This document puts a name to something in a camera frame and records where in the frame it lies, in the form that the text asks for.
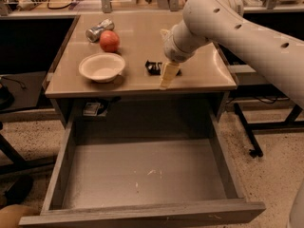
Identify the grey open wooden drawer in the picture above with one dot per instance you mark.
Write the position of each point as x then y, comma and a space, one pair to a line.
111, 176

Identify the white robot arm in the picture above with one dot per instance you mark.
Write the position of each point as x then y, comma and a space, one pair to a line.
278, 57

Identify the silver soda can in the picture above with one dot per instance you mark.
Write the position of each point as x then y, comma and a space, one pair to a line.
93, 34

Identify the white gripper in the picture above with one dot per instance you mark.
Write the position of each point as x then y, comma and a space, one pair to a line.
172, 51

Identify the black rxbar chocolate bar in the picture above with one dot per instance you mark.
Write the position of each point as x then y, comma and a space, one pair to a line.
155, 68

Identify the grey counter cabinet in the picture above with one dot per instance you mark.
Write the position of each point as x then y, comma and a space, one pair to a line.
141, 41

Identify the black table leg stand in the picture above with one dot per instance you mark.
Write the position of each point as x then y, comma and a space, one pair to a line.
289, 123

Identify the white paper bowl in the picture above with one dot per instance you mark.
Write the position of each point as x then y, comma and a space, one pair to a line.
102, 67

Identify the red apple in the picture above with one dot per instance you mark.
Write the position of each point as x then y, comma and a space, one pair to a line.
109, 41

